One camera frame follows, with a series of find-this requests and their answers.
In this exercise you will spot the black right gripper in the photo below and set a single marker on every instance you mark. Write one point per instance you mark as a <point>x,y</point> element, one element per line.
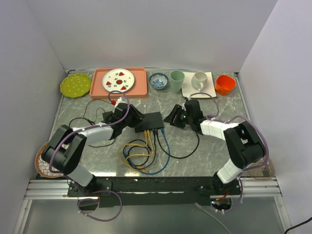
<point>170,118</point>

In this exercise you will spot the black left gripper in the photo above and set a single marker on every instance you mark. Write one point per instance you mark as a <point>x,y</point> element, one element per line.
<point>138,116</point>

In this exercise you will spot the black network switch box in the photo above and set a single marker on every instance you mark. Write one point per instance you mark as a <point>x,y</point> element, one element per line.
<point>151,121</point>

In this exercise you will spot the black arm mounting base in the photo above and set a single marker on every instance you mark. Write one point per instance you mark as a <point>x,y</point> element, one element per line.
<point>112,191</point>

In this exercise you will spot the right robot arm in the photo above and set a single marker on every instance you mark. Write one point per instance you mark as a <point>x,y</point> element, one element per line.
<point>245,143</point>

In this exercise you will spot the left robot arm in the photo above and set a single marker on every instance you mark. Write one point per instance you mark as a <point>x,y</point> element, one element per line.
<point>65,148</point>

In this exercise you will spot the pink plastic tray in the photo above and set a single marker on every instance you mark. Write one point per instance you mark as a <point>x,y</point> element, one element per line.
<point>138,91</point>

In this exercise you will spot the black power adapter brick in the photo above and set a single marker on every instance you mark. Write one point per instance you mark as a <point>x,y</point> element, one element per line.
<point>106,116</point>

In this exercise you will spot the white square plate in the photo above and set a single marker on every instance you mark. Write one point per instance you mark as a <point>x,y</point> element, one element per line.
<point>188,90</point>

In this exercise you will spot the white watermelon pattern plate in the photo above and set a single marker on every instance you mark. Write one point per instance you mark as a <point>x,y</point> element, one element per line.
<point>118,79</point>

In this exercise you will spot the blue white patterned bowl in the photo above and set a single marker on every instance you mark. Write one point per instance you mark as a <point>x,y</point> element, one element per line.
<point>158,81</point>

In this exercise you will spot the pale green cup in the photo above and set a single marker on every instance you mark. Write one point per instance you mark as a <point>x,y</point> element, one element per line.
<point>176,81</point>

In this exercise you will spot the white ceramic mug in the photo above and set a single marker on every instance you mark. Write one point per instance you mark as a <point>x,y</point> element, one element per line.
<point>199,81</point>

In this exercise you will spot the orange plastic bowl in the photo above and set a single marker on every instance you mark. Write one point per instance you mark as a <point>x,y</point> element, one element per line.
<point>224,84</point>

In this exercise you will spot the green dotted plate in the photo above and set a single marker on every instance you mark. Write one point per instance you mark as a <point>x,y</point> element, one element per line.
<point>76,85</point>

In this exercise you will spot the transparent brown oval dish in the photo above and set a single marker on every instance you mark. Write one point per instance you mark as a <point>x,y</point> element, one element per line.
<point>265,172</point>

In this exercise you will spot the brown petal pattern plate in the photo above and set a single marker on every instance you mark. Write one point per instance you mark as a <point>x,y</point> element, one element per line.
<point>42,167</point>

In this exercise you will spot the aluminium frame rail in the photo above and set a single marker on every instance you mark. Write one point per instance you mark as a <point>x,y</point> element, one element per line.
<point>58,189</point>

